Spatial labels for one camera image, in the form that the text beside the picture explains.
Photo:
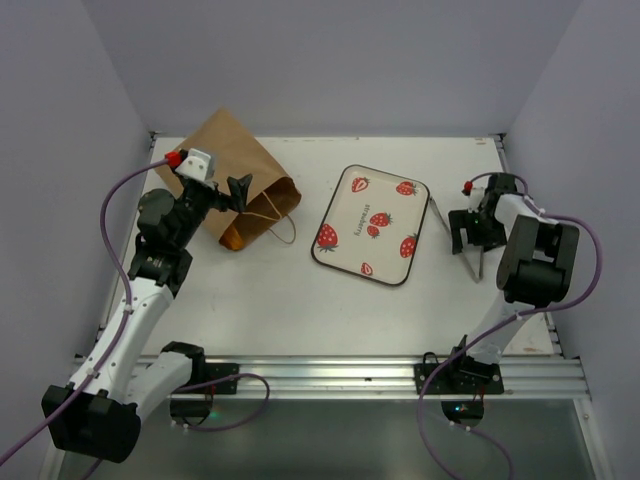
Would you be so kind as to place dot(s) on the metal tongs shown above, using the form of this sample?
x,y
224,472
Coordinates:
x,y
472,258

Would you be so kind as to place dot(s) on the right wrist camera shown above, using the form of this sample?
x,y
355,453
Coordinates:
x,y
474,195

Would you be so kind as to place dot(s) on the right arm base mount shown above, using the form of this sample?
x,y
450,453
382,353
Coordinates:
x,y
472,381

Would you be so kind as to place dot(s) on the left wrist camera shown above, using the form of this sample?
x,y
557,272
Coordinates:
x,y
192,164

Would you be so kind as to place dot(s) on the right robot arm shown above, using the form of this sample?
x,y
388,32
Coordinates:
x,y
536,266

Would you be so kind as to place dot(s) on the strawberry print tray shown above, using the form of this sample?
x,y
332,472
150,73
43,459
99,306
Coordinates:
x,y
372,225

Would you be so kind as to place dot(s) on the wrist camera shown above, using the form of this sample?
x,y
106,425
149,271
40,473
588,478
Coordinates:
x,y
192,164
474,195

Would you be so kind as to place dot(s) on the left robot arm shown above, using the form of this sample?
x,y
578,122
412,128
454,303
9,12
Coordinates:
x,y
101,410

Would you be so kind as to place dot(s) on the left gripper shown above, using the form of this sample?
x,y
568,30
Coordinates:
x,y
238,190

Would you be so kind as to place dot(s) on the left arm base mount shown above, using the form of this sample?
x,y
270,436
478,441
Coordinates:
x,y
193,407

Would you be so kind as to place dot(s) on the aluminium frame rail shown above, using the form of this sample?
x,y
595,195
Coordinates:
x,y
394,377

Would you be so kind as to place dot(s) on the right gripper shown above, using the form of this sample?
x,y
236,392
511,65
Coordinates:
x,y
467,226

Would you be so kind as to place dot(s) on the brown paper bag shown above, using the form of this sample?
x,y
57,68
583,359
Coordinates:
x,y
220,178

